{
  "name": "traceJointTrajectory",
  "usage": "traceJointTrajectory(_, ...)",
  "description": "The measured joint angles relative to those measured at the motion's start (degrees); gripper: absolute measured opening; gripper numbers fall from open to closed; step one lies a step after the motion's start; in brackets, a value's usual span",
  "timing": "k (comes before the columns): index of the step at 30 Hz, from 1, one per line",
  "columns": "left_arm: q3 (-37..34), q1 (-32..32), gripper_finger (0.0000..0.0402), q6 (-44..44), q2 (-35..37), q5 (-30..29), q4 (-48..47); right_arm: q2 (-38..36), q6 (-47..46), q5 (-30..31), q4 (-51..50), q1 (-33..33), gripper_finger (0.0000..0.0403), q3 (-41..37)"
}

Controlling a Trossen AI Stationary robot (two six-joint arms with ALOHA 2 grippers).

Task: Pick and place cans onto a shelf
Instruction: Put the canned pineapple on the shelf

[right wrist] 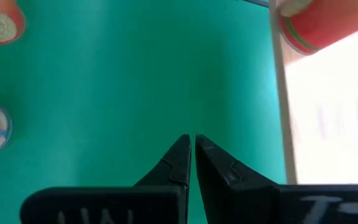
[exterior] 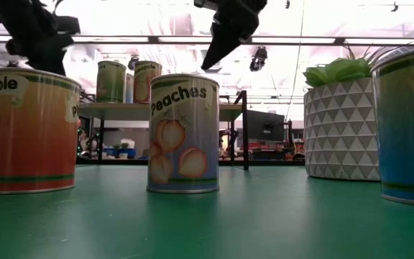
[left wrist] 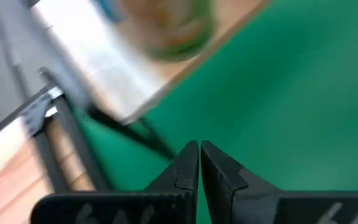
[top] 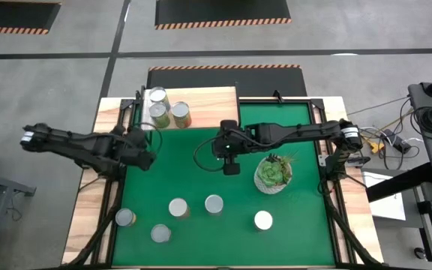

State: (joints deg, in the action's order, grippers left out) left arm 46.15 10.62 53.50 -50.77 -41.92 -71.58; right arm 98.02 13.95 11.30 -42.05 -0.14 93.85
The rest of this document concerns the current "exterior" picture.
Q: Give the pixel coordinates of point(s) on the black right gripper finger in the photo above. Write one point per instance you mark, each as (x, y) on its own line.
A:
(221, 43)

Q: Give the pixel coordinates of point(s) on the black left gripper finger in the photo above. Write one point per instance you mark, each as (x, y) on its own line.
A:
(49, 57)

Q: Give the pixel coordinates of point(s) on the green labelled tin can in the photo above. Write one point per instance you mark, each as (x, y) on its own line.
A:
(110, 82)

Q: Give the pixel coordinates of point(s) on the pineapple tin can orange label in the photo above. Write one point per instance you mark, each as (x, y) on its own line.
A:
(31, 144)
(146, 84)

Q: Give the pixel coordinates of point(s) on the peaches tin can pale label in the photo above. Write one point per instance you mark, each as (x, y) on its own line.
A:
(183, 158)

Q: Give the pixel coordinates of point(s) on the black ceiling spotlight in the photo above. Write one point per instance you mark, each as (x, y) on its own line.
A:
(133, 59)
(259, 59)

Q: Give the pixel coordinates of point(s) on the long overhead light bar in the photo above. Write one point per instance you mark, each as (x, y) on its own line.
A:
(300, 40)

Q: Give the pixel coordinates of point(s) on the black monitor on stand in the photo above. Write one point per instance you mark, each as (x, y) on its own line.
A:
(264, 126)

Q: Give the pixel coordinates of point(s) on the blue storage bin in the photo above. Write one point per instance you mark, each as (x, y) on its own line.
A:
(128, 153)
(110, 152)

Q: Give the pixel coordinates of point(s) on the succulent in white patterned pot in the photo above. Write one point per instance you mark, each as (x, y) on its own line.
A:
(340, 136)

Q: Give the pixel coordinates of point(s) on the green table mat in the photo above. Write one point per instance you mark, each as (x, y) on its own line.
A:
(264, 223)

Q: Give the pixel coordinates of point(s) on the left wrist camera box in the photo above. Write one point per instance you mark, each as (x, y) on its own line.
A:
(67, 25)

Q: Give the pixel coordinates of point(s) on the wooden shelf with black frame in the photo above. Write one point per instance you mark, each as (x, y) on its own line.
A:
(120, 111)

